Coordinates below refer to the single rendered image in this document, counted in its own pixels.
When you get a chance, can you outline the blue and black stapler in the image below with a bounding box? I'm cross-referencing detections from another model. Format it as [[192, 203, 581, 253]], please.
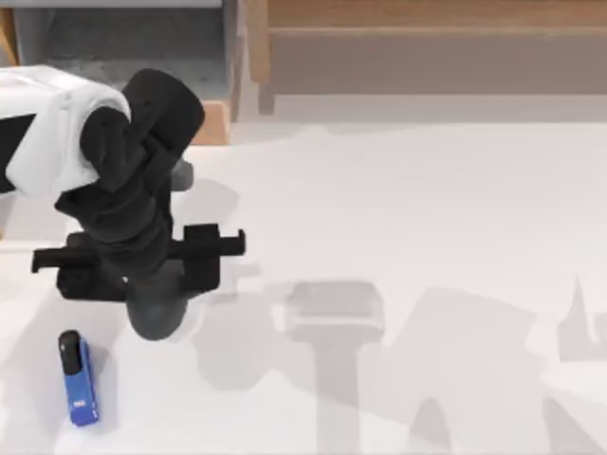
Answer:
[[57, 329, 101, 428]]

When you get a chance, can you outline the pale wooden drawer front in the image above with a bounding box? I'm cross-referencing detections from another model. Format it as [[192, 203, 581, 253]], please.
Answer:
[[187, 98, 234, 147]]

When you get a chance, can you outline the grey pierced drawer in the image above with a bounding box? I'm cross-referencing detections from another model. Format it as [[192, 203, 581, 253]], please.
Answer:
[[12, 0, 239, 103]]

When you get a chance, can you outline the wooden cupboard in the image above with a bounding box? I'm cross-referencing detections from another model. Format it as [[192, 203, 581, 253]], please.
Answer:
[[0, 0, 607, 117]]

